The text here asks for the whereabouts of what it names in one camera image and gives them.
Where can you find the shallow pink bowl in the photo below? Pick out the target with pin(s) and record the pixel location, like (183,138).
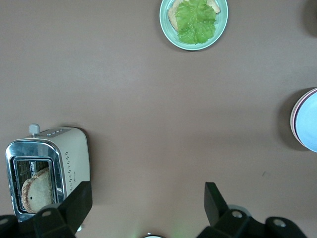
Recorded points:
(294,116)

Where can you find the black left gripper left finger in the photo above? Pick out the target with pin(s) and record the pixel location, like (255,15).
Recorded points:
(79,198)

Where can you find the round brown bread slice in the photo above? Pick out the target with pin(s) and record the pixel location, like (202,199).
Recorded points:
(37,193)

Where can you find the shallow blue bowl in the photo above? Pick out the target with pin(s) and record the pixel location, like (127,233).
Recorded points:
(309,124)

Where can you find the toasted bread slice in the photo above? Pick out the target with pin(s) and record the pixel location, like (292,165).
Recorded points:
(172,16)

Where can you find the green plate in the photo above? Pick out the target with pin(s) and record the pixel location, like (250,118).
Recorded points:
(165,29)

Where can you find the beige chrome toaster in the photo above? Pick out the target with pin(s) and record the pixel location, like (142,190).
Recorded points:
(74,153)

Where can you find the green lettuce leaf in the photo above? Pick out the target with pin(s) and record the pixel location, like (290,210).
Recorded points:
(195,24)

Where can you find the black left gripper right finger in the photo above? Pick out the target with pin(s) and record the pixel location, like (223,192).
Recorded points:
(215,208)

